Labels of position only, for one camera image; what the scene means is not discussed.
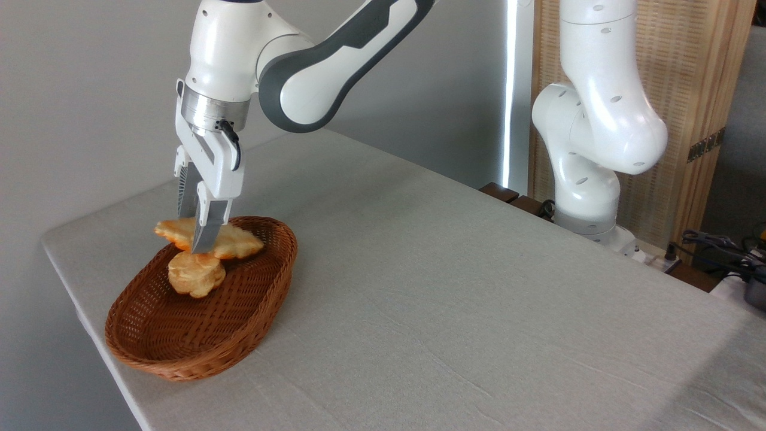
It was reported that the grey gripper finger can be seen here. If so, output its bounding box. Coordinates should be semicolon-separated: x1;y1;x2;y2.
174;145;203;220
191;181;232;254

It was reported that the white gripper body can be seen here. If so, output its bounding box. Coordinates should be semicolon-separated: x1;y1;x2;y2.
174;79;245;202

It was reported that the leaf-shaped bread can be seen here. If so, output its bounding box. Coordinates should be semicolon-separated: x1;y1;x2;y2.
154;217;265;261

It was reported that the round bread bun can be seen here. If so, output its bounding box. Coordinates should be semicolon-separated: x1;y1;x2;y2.
167;251;227;299

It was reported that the brown wicker oval basket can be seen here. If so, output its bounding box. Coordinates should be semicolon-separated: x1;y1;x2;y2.
105;216;299;382

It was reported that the dark brown wooden furniture edge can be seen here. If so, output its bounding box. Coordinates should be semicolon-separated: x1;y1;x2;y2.
479;182;554;220

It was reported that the grey tablecloth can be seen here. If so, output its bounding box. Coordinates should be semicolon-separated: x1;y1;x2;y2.
41;129;766;431

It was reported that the white power strip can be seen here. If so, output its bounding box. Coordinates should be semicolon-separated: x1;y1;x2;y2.
622;238;683;274

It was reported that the wooden rattan folding screen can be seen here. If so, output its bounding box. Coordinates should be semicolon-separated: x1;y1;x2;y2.
530;0;758;264

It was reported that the dark metal screen hinge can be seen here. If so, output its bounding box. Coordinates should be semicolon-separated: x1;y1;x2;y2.
687;128;726;163

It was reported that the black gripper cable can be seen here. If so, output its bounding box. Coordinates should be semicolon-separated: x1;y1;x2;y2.
217;120;242;172

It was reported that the bundle of black cables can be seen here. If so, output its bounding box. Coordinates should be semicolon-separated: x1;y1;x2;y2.
681;229;766;283

